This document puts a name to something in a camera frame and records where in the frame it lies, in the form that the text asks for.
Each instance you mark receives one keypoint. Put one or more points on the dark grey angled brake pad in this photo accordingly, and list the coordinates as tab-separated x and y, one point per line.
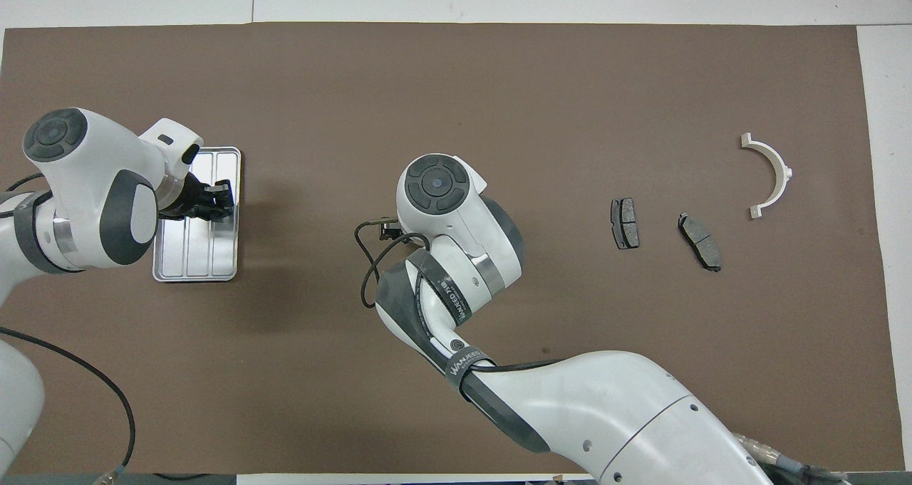
700	241

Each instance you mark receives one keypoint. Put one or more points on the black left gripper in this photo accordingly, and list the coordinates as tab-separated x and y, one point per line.
185	200

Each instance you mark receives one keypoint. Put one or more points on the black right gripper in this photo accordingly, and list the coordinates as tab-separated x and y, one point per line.
388	230

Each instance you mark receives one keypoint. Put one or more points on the dark grey straight brake pad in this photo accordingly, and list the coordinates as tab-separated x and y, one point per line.
625	223

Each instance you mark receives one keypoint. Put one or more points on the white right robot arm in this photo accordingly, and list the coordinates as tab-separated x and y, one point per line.
605	407

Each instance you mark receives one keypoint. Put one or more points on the brown table mat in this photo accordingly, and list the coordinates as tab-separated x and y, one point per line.
499	79

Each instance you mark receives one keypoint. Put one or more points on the silver metal tray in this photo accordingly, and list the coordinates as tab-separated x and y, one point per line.
196	257

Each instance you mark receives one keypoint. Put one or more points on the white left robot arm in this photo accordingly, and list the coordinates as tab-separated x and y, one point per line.
78	186

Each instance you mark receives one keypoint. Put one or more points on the white curved plastic bracket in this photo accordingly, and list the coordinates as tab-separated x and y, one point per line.
781	186

